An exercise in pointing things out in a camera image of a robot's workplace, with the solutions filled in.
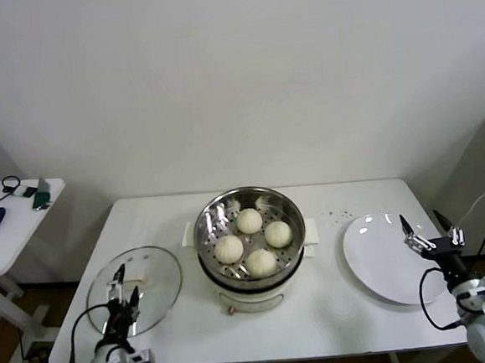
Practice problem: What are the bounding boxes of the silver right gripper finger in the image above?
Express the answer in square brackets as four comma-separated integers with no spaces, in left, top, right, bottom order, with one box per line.
[398,211,438,254]
[432,207,467,248]

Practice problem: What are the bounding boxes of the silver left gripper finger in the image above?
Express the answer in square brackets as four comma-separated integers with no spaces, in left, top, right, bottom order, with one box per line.
[126,285,142,322]
[106,264,129,304]

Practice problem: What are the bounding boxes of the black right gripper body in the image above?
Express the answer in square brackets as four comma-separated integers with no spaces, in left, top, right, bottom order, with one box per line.
[421,235,470,288]

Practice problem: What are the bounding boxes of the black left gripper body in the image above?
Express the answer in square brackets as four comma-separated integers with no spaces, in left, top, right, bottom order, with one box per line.
[100,301,142,343]

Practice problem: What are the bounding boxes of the glass lid white handle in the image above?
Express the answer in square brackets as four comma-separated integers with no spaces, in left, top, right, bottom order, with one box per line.
[81,243,188,340]

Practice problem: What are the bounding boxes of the white steamed baozi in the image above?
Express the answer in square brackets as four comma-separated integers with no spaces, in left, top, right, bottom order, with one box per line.
[262,220,294,251]
[212,234,246,265]
[235,207,265,236]
[245,248,279,278]

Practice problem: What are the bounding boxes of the white round plate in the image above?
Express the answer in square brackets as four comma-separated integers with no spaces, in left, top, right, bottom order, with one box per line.
[339,207,450,311]

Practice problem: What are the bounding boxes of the white side table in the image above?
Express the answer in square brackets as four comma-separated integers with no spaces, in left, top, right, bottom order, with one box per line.
[0,174,80,363]

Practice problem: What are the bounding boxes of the green circuit board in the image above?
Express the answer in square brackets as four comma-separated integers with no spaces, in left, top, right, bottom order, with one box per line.
[29,174,54,212]

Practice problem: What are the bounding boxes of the white wall cable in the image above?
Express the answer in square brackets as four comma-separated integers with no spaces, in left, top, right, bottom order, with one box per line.
[451,169,485,225]

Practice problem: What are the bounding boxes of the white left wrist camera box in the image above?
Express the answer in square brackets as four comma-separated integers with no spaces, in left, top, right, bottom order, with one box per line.
[116,348,153,363]

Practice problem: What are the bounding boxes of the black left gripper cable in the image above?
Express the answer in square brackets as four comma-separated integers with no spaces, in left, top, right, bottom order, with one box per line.
[63,304,115,363]

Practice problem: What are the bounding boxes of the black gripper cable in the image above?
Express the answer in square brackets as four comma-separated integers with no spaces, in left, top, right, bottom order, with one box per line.
[416,264,465,331]
[63,304,115,363]

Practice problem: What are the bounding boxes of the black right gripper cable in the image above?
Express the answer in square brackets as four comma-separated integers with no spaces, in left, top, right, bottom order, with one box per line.
[416,264,465,331]

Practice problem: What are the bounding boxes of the steel steamer basket white handles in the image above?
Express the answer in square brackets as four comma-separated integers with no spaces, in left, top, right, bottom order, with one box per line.
[177,179,323,292]

